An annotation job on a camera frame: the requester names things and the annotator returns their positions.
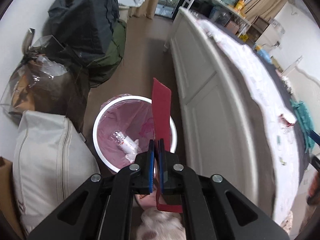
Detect white trash bin pink liner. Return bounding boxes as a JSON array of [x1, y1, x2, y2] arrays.
[[92, 93, 178, 175]]

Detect red wrapper strip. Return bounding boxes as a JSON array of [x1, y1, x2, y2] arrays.
[[152, 79, 183, 213]]

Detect light blue plush toy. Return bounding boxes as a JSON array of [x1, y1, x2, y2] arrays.
[[253, 44, 272, 64]]

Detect dark green bag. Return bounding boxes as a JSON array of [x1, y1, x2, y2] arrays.
[[87, 20, 126, 88]]

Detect beige right curtain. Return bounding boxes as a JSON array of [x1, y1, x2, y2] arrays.
[[244, 0, 288, 23]]

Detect teal cloth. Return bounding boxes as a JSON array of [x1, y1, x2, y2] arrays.
[[290, 99, 315, 152]]

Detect white folding table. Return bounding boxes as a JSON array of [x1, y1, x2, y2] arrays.
[[182, 0, 252, 37]]

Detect clear plastic bag brown contents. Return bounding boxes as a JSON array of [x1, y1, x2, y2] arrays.
[[1, 28, 89, 131]]

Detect white laundry basket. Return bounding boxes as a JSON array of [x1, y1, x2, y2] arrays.
[[118, 0, 145, 23]]

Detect grey zippered storage bag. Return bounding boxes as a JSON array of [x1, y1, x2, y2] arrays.
[[12, 111, 100, 235]]

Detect brown cardboard box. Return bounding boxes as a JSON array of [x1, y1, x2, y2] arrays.
[[1, 157, 25, 239]]

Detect yellow toy on table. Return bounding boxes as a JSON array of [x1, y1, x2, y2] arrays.
[[234, 0, 246, 13]]

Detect black duffel bag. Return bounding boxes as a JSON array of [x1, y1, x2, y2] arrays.
[[48, 0, 119, 63]]

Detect white Hello Kitty sheet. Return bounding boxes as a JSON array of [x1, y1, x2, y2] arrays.
[[197, 20, 299, 224]]

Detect white shelf cabinet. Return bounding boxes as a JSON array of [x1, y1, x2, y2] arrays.
[[246, 16, 285, 53]]

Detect white tube trash in bin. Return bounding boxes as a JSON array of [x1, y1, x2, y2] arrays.
[[111, 131, 141, 163]]

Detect white bed frame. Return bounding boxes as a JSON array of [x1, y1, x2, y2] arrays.
[[164, 6, 278, 221]]

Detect person right hand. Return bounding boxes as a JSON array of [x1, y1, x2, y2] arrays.
[[307, 172, 319, 205]]

